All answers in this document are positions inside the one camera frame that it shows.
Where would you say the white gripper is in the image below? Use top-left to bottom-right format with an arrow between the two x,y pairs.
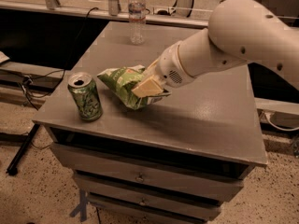
132,41 -> 195,98

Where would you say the green jalapeno chip bag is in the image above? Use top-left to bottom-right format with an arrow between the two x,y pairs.
97,65 -> 171,110

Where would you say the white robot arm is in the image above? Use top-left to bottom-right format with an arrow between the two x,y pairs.
132,0 -> 299,97

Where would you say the green soda can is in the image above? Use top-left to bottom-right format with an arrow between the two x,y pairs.
67,72 -> 103,121

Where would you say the clear plastic water bottle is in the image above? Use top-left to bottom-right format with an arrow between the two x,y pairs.
128,0 -> 146,45

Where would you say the grey drawer cabinet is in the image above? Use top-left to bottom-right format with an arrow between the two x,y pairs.
31,21 -> 269,224

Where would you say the top grey drawer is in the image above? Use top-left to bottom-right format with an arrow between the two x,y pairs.
50,144 -> 243,202

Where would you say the grey drawer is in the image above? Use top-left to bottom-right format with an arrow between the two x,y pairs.
50,144 -> 243,202
87,192 -> 206,224
72,171 -> 222,221

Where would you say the middle grey drawer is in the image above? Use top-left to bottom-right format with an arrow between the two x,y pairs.
72,171 -> 222,221

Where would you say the bottom grey drawer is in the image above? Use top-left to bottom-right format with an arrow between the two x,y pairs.
87,192 -> 206,224

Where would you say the black metal stand leg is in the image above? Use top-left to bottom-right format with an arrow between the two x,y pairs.
7,124 -> 39,176

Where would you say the white cable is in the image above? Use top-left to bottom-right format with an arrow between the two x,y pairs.
263,110 -> 299,133

